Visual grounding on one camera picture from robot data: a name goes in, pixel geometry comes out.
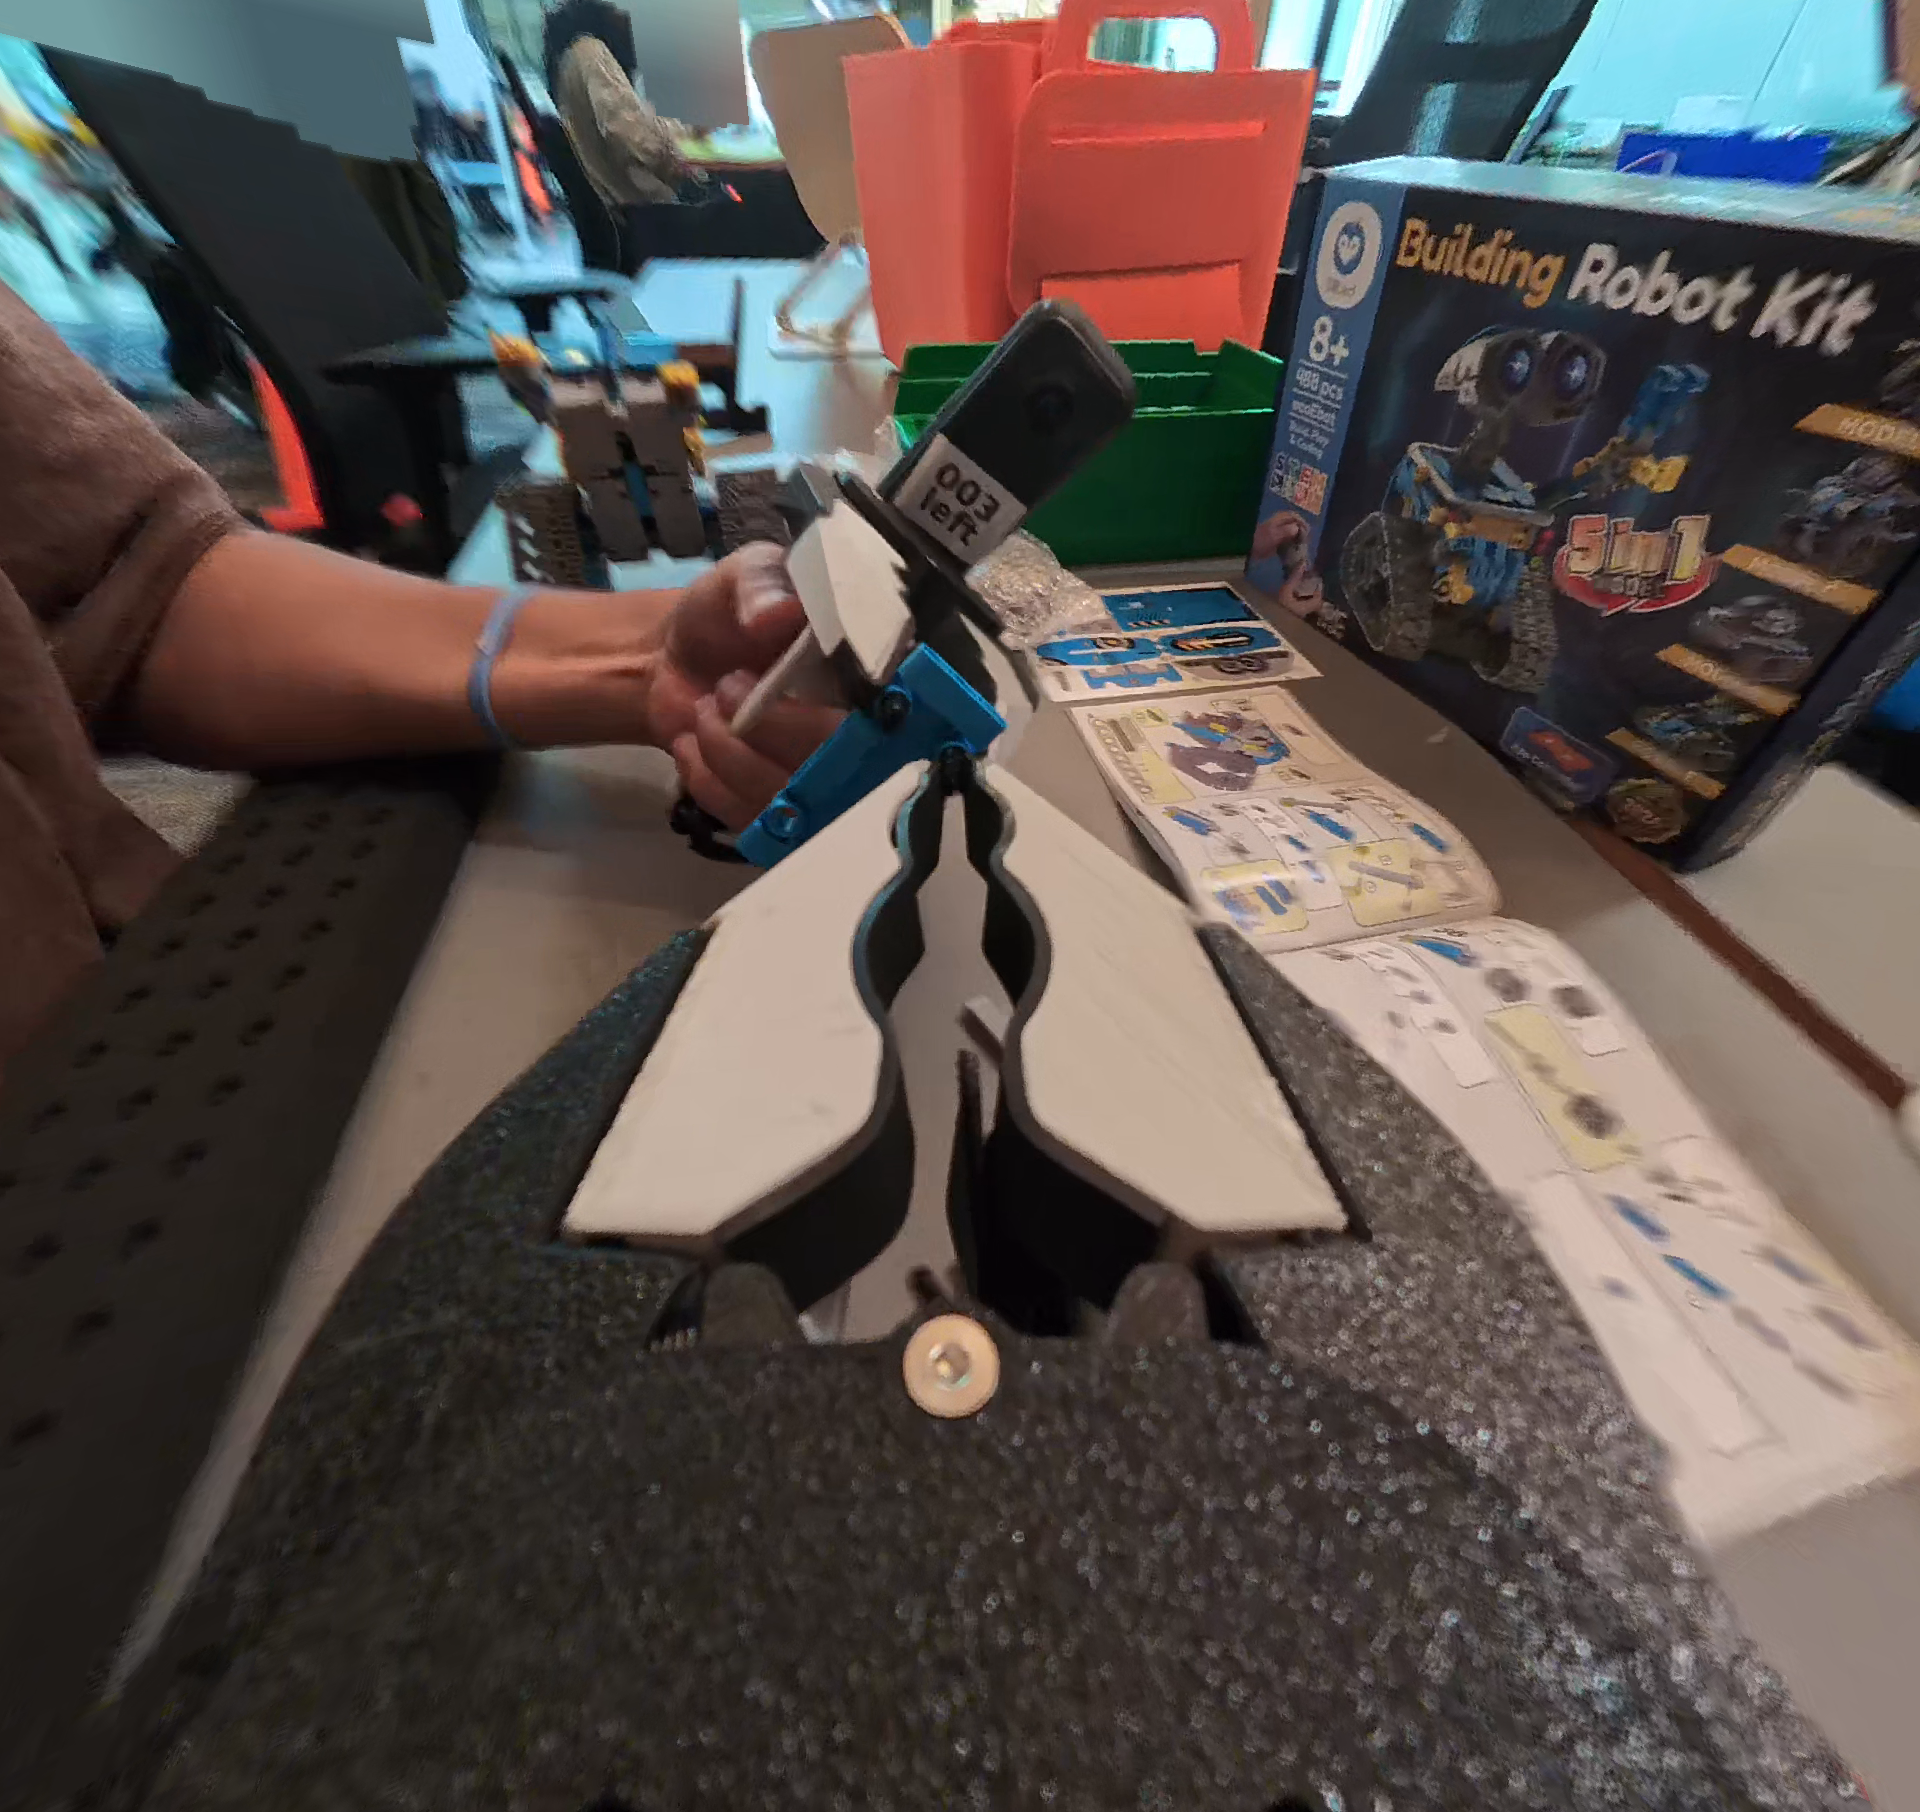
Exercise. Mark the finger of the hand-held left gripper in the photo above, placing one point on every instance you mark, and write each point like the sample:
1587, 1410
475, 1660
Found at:
857, 591
787, 697

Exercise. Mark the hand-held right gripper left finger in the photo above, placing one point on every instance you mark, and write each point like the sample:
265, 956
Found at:
733, 1089

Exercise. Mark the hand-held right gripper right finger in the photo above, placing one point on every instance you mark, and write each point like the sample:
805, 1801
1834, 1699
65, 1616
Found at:
1171, 1089

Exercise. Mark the blue block piece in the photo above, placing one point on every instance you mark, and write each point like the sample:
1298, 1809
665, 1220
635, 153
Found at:
871, 762

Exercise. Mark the blue grey toy robot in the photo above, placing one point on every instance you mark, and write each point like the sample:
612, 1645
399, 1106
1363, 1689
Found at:
630, 477

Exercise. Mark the person's left forearm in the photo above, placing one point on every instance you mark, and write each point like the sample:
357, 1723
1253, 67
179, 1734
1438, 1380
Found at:
328, 656

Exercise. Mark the grey desk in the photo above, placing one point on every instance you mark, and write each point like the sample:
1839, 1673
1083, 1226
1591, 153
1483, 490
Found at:
571, 912

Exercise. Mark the person's left hand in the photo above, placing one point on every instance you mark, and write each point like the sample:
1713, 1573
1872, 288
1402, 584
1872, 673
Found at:
705, 618

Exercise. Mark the small bubble wrap bag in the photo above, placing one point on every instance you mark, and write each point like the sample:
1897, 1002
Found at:
1035, 591

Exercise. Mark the green plastic bin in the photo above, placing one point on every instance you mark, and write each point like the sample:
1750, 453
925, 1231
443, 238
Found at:
1185, 477

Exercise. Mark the blue white printed sheet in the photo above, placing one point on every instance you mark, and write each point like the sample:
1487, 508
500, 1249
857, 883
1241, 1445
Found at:
1171, 651

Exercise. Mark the blue wrist band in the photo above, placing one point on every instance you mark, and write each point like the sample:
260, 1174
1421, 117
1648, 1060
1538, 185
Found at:
488, 671

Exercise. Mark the tan wooden chair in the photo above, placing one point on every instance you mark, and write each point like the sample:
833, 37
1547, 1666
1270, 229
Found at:
817, 117

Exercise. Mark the instruction booklet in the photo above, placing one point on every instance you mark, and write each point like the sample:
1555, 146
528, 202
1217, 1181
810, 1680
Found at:
1577, 1089

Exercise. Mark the black mesh office chair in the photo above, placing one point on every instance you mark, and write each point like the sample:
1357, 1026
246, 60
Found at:
1484, 58

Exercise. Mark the toy set product box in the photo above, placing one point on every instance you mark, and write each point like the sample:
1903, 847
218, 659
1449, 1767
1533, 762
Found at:
1621, 492

